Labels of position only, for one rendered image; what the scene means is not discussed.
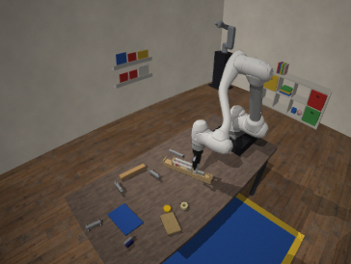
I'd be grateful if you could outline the tan flat board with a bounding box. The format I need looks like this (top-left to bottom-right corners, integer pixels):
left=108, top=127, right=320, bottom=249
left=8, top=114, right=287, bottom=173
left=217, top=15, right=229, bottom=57
left=160, top=212, right=181, bottom=235

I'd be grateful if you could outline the yellow short cylinder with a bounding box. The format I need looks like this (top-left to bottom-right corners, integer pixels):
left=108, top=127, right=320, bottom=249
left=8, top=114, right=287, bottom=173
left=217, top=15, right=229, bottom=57
left=164, top=205, right=171, bottom=213

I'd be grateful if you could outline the tan wooden bar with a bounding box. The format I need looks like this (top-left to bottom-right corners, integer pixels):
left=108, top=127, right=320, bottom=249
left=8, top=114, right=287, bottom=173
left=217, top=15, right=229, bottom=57
left=120, top=164, right=146, bottom=181

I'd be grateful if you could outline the cream roll of masking tape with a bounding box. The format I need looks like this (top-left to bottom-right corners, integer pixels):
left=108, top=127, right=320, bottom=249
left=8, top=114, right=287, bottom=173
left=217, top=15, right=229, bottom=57
left=180, top=202, right=188, bottom=210

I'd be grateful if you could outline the blue flat rectangular pad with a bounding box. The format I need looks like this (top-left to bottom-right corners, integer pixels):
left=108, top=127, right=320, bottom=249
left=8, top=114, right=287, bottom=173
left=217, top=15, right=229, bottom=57
left=107, top=203, right=143, bottom=236

